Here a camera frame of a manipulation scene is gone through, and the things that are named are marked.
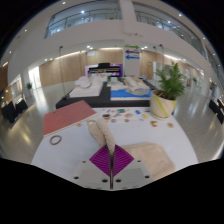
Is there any white architectural model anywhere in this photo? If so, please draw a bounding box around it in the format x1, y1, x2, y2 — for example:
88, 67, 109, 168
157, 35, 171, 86
68, 74, 105, 99

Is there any blue-based architectural model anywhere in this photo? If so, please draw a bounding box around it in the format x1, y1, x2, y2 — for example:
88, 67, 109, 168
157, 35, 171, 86
109, 76, 153, 101

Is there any potted plant in striped pot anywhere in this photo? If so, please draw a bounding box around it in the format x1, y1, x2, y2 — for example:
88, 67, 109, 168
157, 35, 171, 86
148, 61, 187, 121

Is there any group of black chairs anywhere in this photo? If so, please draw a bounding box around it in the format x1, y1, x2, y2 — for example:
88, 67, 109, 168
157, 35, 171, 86
0, 97, 30, 124
207, 97, 224, 125

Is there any black pole stand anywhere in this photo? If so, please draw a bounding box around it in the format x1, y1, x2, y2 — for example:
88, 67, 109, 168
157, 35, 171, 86
58, 45, 70, 100

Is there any pink flat board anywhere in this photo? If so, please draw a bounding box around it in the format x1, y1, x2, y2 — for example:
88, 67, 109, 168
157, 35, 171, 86
42, 99, 98, 138

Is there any wooden ring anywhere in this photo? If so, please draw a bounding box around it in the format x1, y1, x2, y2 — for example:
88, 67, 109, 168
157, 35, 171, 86
49, 134, 63, 146

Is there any black display platform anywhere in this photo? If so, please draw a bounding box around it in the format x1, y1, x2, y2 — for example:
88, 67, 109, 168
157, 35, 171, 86
54, 81, 158, 110

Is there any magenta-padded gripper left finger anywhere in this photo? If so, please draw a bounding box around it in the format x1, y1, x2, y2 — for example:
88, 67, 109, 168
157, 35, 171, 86
72, 144, 112, 191

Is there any beige waffle-weave towel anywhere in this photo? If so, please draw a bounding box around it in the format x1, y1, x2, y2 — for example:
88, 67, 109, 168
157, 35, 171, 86
87, 117, 176, 181

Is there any black piano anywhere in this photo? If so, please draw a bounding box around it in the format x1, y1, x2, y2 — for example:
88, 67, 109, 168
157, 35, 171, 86
87, 62, 122, 78

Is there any sign with coloured arrows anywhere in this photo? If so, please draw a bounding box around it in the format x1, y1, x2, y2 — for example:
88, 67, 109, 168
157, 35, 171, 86
124, 43, 141, 61

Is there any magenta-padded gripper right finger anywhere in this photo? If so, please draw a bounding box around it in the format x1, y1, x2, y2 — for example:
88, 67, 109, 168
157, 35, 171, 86
111, 144, 155, 191

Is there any sheet of colourful stickers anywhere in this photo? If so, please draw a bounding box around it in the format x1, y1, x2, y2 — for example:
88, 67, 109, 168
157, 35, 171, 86
96, 106, 153, 125

